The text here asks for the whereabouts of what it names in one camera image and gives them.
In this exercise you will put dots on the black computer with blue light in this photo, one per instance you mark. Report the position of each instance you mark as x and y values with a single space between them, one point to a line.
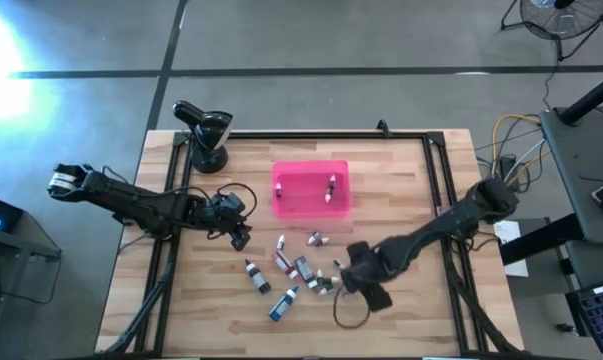
1 212

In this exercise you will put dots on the large purple food coloring bottle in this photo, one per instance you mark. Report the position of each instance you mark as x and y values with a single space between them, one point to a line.
304 270

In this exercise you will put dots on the small black clamp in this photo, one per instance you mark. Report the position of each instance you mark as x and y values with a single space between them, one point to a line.
382 129

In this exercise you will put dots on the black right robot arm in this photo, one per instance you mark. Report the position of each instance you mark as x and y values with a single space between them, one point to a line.
456 220

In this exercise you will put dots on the black aluminium table frame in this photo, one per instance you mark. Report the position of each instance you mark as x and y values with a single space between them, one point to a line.
331 135

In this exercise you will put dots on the pink plastic bin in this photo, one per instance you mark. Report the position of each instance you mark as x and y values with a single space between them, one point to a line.
306 200

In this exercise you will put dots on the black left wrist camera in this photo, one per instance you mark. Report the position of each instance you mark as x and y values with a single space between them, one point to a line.
229 205

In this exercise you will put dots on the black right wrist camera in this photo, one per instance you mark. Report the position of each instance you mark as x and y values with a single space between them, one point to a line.
352 281

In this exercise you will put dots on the black desk leg beam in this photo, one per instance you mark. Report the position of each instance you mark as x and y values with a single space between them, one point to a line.
541 240

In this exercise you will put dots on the black power adapter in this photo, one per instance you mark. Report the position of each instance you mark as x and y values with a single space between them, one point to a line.
508 167

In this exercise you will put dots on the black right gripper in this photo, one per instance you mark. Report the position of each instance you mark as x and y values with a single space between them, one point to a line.
381 267

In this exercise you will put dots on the white paper sheet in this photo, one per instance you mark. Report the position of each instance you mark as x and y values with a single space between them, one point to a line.
508 231

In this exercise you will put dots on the backlit keyboard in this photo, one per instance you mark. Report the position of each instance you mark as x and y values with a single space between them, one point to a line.
601 315

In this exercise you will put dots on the grey metal stand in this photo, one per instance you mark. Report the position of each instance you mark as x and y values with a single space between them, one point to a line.
26 248

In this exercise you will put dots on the black desk lamp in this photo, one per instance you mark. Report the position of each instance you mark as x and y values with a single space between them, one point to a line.
208 132

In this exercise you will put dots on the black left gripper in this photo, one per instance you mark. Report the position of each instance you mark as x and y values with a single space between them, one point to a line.
213 222

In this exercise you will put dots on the black desk pole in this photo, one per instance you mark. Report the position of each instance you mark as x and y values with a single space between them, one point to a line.
591 97

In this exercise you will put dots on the large blue food coloring bottle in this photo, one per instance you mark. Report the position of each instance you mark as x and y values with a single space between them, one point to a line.
281 307

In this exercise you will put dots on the large black food coloring bottle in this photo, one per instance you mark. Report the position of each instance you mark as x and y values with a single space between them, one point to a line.
258 277

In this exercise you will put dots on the grey desk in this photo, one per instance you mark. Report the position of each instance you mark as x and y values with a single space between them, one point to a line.
576 150

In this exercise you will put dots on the black floor fan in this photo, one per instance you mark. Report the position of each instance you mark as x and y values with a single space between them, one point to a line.
546 25

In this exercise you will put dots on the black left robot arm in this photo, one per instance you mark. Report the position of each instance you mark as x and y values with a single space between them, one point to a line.
131 202

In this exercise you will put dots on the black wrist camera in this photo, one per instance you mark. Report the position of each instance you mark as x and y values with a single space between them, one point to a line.
229 205
352 281

